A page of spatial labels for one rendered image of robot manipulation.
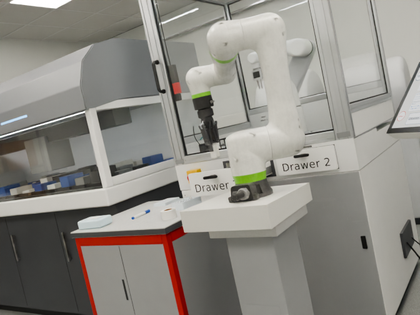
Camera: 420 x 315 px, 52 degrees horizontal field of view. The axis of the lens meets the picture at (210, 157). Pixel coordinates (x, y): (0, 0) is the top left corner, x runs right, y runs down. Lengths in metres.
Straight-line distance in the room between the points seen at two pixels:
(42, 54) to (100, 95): 4.18
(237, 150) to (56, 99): 1.43
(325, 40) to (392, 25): 3.23
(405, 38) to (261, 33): 3.68
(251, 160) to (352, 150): 0.59
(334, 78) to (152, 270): 1.15
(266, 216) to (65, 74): 1.65
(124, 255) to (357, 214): 1.07
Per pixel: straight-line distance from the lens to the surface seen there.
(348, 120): 2.00
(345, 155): 2.03
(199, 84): 2.01
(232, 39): 1.60
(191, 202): 2.13
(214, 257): 2.13
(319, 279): 2.26
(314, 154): 2.05
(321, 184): 2.09
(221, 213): 1.53
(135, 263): 2.03
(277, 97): 1.60
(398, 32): 5.20
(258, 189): 1.60
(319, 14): 2.04
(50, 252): 3.26
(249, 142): 1.58
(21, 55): 6.58
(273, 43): 1.61
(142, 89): 2.90
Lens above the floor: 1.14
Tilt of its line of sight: 4 degrees down
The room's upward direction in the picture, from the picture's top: 12 degrees counter-clockwise
